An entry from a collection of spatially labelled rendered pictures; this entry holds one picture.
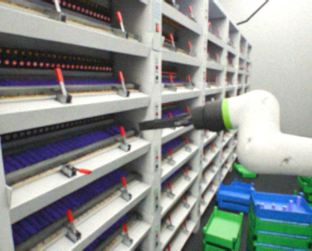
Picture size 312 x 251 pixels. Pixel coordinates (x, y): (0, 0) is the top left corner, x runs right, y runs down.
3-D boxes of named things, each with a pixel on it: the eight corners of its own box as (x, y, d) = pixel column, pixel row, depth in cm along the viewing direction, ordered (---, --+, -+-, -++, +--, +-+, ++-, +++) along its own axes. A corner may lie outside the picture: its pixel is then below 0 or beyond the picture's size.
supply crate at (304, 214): (301, 204, 143) (302, 192, 142) (315, 223, 124) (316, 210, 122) (249, 199, 150) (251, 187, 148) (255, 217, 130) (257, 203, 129)
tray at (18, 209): (148, 151, 102) (154, 131, 99) (7, 226, 49) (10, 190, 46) (113, 133, 110) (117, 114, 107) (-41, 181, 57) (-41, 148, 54)
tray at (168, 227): (195, 203, 174) (201, 188, 169) (157, 256, 121) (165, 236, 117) (172, 190, 182) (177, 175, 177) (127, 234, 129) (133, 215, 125)
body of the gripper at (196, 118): (204, 131, 67) (176, 134, 72) (212, 126, 75) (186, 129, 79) (201, 106, 67) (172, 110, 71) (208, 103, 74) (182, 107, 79)
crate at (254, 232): (298, 227, 146) (299, 216, 145) (311, 249, 127) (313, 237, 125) (248, 221, 153) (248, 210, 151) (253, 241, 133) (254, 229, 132)
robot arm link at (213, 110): (226, 95, 71) (219, 96, 63) (232, 132, 72) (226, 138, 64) (207, 98, 74) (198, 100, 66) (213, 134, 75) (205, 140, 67)
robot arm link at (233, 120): (279, 104, 68) (275, 78, 60) (284, 140, 61) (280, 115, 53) (231, 111, 75) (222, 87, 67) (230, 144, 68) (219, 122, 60)
